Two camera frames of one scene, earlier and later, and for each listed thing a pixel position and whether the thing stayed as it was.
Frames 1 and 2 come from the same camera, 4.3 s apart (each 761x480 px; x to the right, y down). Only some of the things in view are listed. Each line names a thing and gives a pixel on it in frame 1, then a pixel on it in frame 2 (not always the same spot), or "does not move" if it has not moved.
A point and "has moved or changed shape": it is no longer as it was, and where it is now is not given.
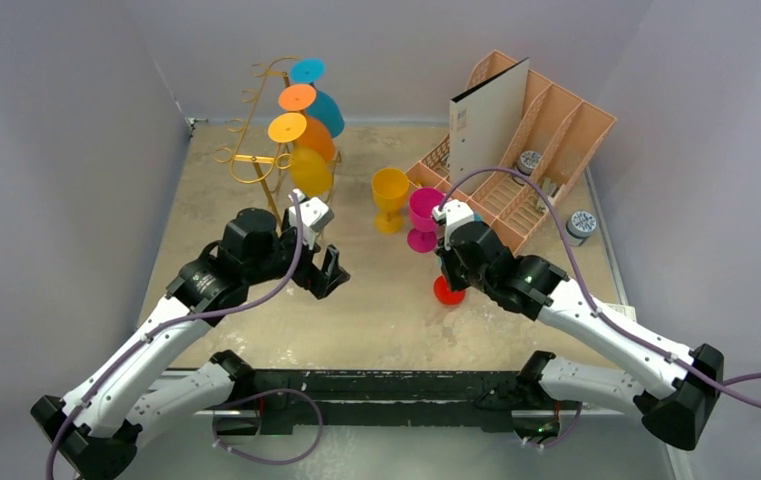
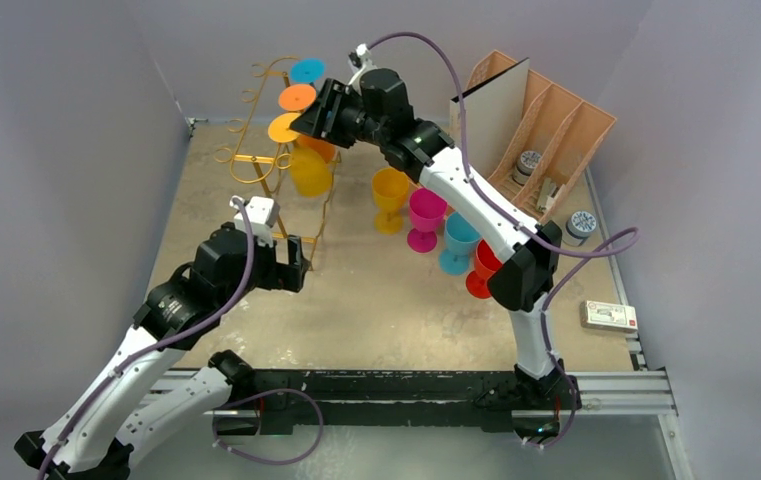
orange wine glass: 298,97 does not move
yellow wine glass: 389,187 does not move
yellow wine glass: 313,175 does not move
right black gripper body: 457,271 -> 331,111
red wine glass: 446,295 has moved or changed shape
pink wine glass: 422,238 does not move
